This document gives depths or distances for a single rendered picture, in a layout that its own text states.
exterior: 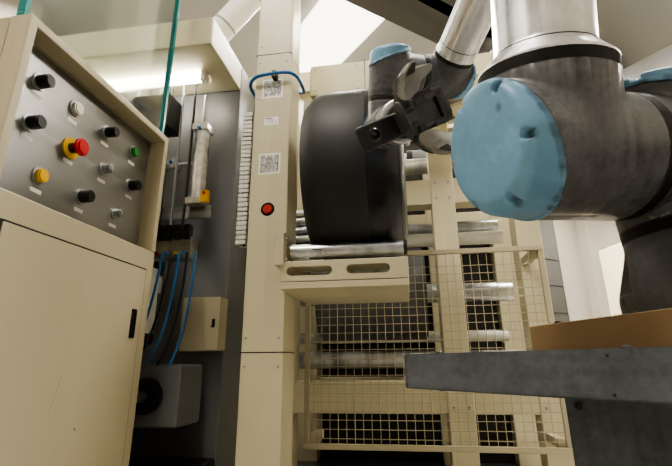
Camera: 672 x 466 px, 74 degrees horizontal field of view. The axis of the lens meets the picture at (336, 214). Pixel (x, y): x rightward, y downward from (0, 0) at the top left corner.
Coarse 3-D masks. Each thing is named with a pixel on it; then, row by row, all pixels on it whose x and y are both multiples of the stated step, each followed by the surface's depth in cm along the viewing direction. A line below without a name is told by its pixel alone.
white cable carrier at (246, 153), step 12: (252, 120) 158; (252, 132) 157; (252, 144) 156; (240, 168) 152; (240, 180) 150; (240, 192) 149; (240, 204) 147; (240, 216) 149; (240, 228) 145; (240, 240) 143
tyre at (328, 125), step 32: (320, 96) 140; (352, 96) 135; (320, 128) 127; (352, 128) 125; (320, 160) 124; (352, 160) 123; (384, 160) 122; (320, 192) 125; (352, 192) 124; (384, 192) 123; (320, 224) 128; (352, 224) 127; (384, 224) 126; (384, 256) 136
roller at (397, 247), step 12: (384, 240) 128; (396, 240) 127; (288, 252) 130; (300, 252) 130; (312, 252) 129; (324, 252) 129; (336, 252) 128; (348, 252) 128; (360, 252) 128; (372, 252) 127; (384, 252) 127; (396, 252) 126
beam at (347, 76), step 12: (312, 72) 189; (324, 72) 188; (336, 72) 187; (348, 72) 186; (360, 72) 185; (312, 84) 187; (324, 84) 186; (336, 84) 185; (348, 84) 184; (360, 84) 184; (312, 96) 186
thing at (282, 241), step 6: (276, 234) 129; (282, 234) 128; (276, 240) 128; (282, 240) 128; (288, 240) 133; (276, 246) 128; (282, 246) 127; (288, 246) 131; (276, 252) 127; (282, 252) 127; (276, 258) 127; (282, 258) 126; (288, 258) 130; (276, 264) 126; (282, 264) 126
